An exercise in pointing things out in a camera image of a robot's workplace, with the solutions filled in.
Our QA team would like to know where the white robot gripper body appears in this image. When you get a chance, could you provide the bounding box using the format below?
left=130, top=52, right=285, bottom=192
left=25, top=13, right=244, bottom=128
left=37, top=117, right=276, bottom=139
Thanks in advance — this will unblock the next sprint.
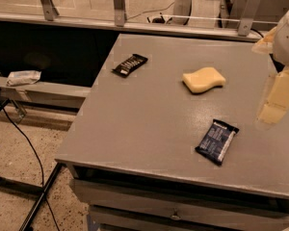
left=273, top=11, right=289, bottom=66

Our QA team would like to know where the metal bracket middle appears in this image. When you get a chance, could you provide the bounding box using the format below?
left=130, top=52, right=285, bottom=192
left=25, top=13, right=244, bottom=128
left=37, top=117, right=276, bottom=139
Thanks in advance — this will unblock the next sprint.
left=113, top=0, right=126, bottom=27

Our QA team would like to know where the metal bracket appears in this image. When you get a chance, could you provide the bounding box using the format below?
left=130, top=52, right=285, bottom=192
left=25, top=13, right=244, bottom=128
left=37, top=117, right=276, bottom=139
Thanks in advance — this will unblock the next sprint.
left=113, top=0, right=126, bottom=27
left=40, top=0, right=59, bottom=21
left=238, top=0, right=261, bottom=37

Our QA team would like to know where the grey drawer with handle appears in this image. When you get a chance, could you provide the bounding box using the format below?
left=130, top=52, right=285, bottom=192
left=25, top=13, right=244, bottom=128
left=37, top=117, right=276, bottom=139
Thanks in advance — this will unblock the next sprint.
left=70, top=179, right=289, bottom=231

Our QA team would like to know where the metal bracket left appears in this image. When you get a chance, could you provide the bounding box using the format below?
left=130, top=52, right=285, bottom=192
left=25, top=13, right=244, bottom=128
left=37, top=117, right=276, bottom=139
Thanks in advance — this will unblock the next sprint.
left=40, top=0, right=59, bottom=21

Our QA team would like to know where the black tripod leg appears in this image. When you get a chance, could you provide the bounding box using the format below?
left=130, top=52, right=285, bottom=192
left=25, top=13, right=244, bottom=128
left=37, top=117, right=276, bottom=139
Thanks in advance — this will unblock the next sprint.
left=19, top=164, right=62, bottom=231

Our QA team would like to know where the metal bracket right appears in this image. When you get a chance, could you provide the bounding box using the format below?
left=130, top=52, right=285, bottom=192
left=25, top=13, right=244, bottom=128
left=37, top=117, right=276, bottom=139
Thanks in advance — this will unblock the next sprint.
left=238, top=0, right=261, bottom=37

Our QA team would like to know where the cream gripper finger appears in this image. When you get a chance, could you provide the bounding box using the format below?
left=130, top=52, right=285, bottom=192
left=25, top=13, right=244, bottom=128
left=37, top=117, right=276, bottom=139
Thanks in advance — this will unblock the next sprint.
left=257, top=66, right=289, bottom=124
left=251, top=27, right=276, bottom=54

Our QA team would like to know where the crumpled white cloth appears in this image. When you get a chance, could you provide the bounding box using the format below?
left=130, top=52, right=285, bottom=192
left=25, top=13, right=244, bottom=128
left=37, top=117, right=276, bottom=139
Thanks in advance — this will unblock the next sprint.
left=7, top=70, right=41, bottom=87

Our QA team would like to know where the black floor cable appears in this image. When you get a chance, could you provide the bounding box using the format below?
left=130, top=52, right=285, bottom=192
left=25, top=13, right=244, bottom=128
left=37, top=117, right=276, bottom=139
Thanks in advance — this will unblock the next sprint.
left=1, top=108, right=61, bottom=231

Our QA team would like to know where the black snack bar wrapper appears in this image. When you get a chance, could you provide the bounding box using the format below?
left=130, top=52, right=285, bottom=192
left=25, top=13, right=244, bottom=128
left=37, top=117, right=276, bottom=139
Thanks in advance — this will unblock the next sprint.
left=112, top=54, right=148, bottom=77

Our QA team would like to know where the dark blue rxbar wrapper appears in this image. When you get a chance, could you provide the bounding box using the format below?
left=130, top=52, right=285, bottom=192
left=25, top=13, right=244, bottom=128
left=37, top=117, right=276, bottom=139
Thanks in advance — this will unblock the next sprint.
left=195, top=119, right=239, bottom=166

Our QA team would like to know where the yellow sponge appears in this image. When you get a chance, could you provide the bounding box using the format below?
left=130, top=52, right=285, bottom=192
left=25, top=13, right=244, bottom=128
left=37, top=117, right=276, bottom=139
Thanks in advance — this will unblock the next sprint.
left=182, top=67, right=226, bottom=93

